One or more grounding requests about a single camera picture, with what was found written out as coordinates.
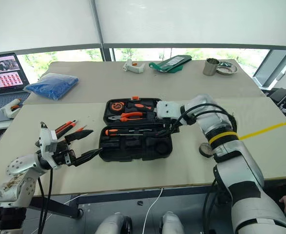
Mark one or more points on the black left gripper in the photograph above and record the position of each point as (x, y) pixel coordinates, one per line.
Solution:
(63, 156)

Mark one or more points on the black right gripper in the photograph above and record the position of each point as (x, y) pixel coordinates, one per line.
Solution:
(169, 124)

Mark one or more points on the small red precision screwdriver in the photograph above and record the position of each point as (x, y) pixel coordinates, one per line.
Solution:
(81, 128)

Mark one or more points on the red black screwdriver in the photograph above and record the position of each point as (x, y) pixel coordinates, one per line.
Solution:
(62, 126)
(68, 126)

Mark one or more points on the black plastic tool case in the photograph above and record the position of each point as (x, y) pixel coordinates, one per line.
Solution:
(135, 148)

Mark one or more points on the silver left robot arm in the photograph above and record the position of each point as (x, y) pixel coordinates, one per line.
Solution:
(23, 180)

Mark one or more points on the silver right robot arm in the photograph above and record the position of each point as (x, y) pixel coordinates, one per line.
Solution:
(240, 170)

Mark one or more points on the orange black utility knife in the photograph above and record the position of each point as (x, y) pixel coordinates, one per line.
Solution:
(139, 106)

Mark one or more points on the orange black tape measure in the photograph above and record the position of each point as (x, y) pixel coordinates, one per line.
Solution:
(116, 106)

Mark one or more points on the blue plastic bag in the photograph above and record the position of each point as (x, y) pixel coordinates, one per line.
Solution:
(51, 85)

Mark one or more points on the white handheld device on table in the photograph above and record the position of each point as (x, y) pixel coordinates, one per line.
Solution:
(134, 67)

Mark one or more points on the green flat pouch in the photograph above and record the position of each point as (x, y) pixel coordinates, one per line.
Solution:
(172, 63)

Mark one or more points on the small black floor piece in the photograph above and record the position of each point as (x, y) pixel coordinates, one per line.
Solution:
(139, 202)

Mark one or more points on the metal cup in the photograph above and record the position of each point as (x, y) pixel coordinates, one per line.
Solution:
(210, 67)

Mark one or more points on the white glue gun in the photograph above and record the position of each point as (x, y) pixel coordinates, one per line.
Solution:
(10, 108)

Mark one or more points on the grey rounded robot knee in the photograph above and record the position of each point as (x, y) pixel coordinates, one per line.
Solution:
(172, 223)
(112, 224)

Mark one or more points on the round metal dish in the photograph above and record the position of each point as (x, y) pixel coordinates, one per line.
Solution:
(228, 70)

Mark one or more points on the green crumpled wrapper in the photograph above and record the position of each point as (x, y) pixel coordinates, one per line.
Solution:
(224, 64)

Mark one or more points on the open laptop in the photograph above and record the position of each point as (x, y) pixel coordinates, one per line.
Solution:
(4, 75)

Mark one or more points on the black office chair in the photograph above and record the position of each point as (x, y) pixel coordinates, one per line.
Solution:
(282, 97)

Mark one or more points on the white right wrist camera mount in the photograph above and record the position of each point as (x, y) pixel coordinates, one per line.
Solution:
(168, 109)

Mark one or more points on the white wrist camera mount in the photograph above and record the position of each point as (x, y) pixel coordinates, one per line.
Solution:
(168, 109)
(45, 143)

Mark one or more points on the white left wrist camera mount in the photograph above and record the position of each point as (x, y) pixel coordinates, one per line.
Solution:
(45, 143)

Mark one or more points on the black table frame brace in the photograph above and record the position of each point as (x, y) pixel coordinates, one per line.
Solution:
(57, 207)

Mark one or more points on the grey window frame post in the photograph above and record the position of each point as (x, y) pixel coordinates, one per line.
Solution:
(101, 29)

